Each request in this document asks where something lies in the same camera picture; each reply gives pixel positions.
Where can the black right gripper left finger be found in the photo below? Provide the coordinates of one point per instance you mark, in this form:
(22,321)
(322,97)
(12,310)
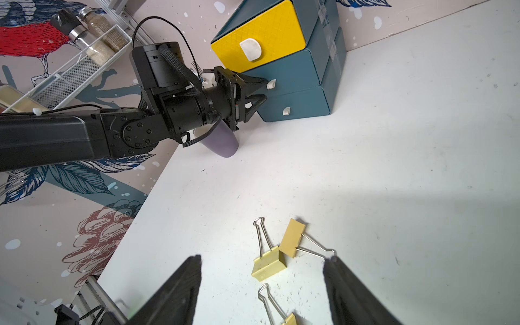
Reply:
(175,302)

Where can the black lid spice jar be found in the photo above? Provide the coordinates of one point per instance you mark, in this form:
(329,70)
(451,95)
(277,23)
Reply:
(68,24)

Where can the beige spice jar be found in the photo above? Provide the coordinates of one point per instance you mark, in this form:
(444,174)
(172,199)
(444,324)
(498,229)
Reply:
(16,99)

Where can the teal drawer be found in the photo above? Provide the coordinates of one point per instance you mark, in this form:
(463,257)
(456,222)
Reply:
(298,105)
(294,73)

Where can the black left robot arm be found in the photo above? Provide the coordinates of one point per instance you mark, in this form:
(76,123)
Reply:
(176,104)

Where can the small clear spice jar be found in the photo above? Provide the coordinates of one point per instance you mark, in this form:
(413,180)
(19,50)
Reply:
(101,27)

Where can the teal drawer cabinet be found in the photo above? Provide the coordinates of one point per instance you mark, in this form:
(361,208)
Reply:
(319,21)

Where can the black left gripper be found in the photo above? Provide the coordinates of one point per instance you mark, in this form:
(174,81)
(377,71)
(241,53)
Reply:
(229,98)

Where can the purple mug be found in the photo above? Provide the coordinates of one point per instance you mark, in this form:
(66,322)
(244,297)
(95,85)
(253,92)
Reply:
(221,141)

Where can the white wire spice shelf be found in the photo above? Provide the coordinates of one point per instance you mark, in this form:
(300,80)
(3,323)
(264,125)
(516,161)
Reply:
(62,86)

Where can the teal bottom drawer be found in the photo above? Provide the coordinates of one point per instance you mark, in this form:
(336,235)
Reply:
(298,105)

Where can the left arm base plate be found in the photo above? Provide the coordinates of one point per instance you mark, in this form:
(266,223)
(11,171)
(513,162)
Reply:
(102,316)

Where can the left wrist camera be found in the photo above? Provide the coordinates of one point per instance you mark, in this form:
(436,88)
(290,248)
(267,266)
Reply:
(160,65)

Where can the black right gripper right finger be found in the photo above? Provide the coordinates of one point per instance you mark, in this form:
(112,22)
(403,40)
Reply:
(350,301)

